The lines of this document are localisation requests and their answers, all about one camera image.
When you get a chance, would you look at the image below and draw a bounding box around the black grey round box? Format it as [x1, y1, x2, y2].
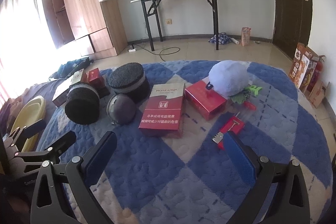
[64, 83, 100, 125]
[106, 63, 150, 104]

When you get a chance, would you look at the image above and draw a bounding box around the small red flat pack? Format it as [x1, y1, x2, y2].
[212, 115, 246, 151]

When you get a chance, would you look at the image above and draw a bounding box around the grey round zip case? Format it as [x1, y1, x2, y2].
[106, 94, 137, 126]

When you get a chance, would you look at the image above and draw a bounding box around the red cigarette box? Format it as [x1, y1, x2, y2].
[185, 77, 227, 121]

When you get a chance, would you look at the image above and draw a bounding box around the red white cigarette carton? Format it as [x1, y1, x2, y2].
[138, 83, 185, 138]

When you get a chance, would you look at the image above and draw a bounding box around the small dark red box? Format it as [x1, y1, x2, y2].
[87, 68, 110, 98]

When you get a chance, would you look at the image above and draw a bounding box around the yellow plastic basin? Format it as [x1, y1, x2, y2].
[11, 96, 46, 152]

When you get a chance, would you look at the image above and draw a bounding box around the open dark suitcase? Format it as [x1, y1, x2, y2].
[49, 57, 93, 81]

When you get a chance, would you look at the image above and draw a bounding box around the green hair claw clip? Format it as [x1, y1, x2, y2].
[246, 85, 262, 97]

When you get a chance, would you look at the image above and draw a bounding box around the blue white patterned blanket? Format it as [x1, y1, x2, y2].
[37, 62, 333, 223]

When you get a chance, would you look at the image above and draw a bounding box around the red fire extinguisher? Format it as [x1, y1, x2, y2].
[307, 55, 325, 92]

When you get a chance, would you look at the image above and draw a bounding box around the light blue plush ball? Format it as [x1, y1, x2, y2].
[206, 60, 249, 98]

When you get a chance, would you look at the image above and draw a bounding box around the orange printed cardboard box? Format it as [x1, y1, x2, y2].
[288, 43, 319, 93]

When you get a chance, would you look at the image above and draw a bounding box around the wooden wardrobe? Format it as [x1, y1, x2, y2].
[42, 0, 127, 60]

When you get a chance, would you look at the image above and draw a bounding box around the blue checked cloth on floor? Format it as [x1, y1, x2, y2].
[209, 32, 232, 45]

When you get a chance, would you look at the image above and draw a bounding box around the pink carton on floor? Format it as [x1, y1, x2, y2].
[241, 27, 251, 47]

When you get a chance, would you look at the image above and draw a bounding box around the black folding table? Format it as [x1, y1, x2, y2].
[131, 0, 219, 51]

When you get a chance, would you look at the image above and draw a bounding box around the dark wooden door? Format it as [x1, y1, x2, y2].
[273, 0, 313, 59]

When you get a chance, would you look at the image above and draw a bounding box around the black cable on floor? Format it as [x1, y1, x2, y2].
[133, 43, 181, 63]

